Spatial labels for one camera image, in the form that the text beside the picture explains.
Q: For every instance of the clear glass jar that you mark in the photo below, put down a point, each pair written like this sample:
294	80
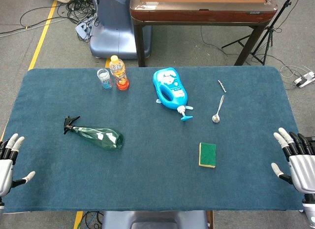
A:
105	78

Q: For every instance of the black tripod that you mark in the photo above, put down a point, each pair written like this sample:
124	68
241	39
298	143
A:
269	29

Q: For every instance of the orange drink bottle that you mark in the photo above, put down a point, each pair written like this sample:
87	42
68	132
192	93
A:
119	75

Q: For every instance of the green yellow sponge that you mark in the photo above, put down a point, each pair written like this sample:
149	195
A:
208	154

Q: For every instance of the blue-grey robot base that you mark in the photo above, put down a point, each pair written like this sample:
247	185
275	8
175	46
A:
115	24

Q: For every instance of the green spray bottle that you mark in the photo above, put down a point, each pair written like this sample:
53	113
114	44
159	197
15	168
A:
103	138

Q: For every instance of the brown mahjong table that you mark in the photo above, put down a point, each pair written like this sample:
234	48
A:
201	16

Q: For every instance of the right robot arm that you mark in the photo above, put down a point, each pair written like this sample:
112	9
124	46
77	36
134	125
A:
309	210

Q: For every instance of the grey power strip with plugs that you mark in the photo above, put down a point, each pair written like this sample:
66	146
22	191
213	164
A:
83	28

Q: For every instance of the blue detergent pump bottle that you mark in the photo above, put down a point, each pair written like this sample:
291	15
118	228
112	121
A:
177	91

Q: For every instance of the blue table cloth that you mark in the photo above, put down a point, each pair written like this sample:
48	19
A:
157	184

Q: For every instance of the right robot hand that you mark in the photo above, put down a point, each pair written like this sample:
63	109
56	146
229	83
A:
304	170

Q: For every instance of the grey robot torso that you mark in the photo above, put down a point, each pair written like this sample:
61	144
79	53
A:
152	220

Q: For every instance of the metal spoon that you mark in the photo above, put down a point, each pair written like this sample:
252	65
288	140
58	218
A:
216	118

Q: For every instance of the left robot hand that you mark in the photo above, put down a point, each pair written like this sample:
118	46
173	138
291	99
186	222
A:
6	172

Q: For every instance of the white power strip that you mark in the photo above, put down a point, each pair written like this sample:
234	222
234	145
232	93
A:
302	81

